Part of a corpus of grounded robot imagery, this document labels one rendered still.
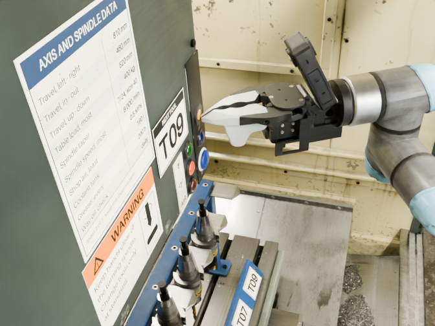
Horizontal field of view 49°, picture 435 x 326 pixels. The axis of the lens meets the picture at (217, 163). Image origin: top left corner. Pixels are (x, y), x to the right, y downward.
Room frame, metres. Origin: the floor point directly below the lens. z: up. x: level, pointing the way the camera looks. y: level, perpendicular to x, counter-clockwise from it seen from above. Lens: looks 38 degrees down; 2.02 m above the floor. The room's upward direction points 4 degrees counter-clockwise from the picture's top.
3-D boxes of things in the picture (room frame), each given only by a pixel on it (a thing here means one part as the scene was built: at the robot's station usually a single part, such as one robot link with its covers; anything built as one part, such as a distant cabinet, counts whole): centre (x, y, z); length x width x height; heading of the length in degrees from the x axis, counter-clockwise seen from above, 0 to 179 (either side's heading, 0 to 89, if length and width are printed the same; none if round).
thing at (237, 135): (0.56, -0.03, 1.63); 0.09 x 0.03 x 0.06; 100
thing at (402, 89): (0.62, -0.29, 1.63); 0.11 x 0.08 x 0.09; 100
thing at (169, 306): (0.54, 0.11, 1.26); 0.04 x 0.04 x 0.07
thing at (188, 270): (0.64, 0.08, 1.26); 0.04 x 0.04 x 0.07
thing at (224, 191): (0.90, -0.02, 1.21); 0.07 x 0.05 x 0.01; 70
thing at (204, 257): (0.69, 0.06, 1.21); 0.07 x 0.05 x 0.01; 70
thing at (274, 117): (0.56, -0.08, 1.65); 0.09 x 0.05 x 0.02; 100
